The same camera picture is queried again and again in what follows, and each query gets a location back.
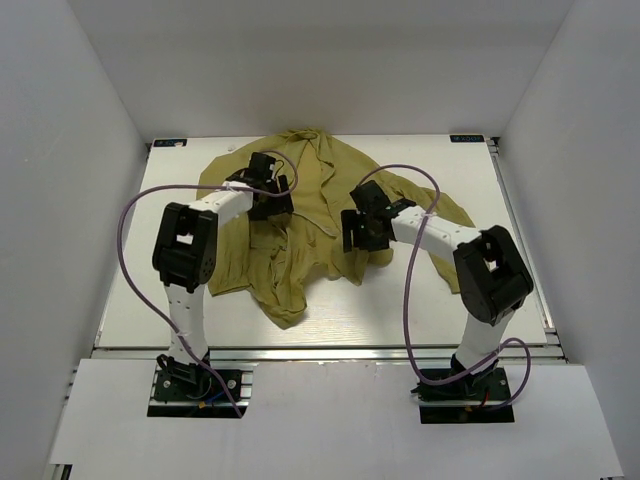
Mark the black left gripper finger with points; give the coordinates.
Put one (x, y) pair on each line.
(283, 186)
(274, 206)

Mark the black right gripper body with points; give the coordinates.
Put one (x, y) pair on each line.
(364, 237)

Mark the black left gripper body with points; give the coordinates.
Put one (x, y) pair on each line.
(270, 185)

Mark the olive green jacket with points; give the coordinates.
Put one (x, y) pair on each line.
(274, 259)

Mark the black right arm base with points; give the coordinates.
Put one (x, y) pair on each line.
(466, 402)

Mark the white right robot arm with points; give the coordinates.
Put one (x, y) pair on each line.
(492, 277)

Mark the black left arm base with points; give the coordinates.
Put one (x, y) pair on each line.
(188, 391)

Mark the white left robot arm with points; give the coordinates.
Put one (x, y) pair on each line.
(185, 251)

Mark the blue label sticker left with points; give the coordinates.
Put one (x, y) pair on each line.
(169, 143)

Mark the blue label sticker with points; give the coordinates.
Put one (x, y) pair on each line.
(466, 138)
(169, 143)

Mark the blue label sticker right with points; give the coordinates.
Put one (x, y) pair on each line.
(466, 138)

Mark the aluminium table edge rail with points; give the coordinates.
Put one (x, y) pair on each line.
(542, 352)

